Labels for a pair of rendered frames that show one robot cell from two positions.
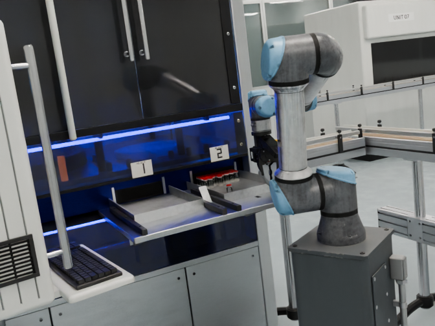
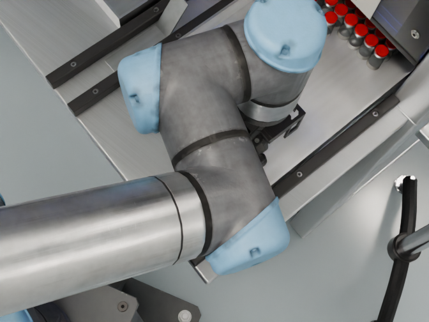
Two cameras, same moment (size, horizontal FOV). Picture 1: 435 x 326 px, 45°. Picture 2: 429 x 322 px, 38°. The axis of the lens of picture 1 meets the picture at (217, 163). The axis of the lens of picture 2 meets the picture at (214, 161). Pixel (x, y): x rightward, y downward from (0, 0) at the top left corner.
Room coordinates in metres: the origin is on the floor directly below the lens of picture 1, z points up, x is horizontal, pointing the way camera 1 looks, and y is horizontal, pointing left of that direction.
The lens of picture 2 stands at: (1.78, -0.44, 1.74)
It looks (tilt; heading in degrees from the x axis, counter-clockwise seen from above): 71 degrees down; 65
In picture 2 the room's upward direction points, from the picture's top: 11 degrees clockwise
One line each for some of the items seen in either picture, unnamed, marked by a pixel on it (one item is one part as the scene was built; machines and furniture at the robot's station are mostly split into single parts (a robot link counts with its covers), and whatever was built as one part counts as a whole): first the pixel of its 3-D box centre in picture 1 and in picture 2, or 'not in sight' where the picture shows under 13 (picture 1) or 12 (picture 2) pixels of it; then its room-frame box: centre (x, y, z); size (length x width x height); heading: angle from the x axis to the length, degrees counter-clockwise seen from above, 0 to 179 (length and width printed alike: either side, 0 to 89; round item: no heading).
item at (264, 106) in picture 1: (269, 105); (188, 96); (1.85, -0.21, 1.21); 0.11 x 0.11 x 0.08; 7
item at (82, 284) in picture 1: (76, 262); not in sight; (1.58, 0.48, 0.82); 0.40 x 0.14 x 0.02; 33
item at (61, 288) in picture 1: (65, 274); not in sight; (1.56, 0.52, 0.79); 0.45 x 0.28 x 0.03; 33
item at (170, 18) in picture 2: (211, 196); (146, 32); (1.85, 0.04, 0.91); 0.14 x 0.03 x 0.06; 26
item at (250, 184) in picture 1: (232, 184); (290, 62); (2.06, -0.05, 0.90); 0.34 x 0.26 x 0.04; 26
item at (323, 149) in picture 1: (303, 150); not in sight; (2.52, -0.43, 0.92); 0.69 x 0.16 x 0.16; 115
